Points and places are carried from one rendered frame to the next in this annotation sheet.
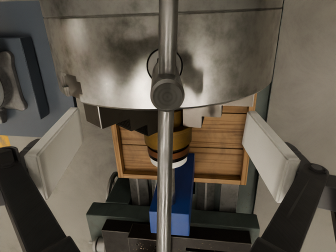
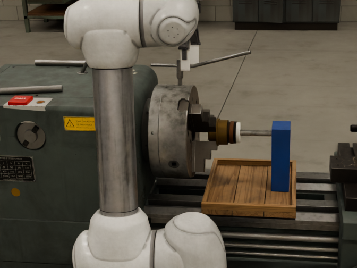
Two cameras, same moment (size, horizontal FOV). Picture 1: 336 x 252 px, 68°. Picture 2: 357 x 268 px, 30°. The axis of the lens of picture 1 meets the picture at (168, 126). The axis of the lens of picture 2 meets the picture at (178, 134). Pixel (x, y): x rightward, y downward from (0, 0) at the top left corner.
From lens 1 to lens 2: 2.21 m
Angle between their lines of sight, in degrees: 83
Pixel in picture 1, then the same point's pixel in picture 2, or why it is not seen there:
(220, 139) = (260, 172)
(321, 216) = not seen: outside the picture
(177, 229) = (285, 123)
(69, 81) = (181, 109)
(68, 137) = (184, 61)
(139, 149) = (268, 202)
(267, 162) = (194, 51)
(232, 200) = (322, 174)
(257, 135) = (192, 57)
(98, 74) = (178, 92)
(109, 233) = (348, 194)
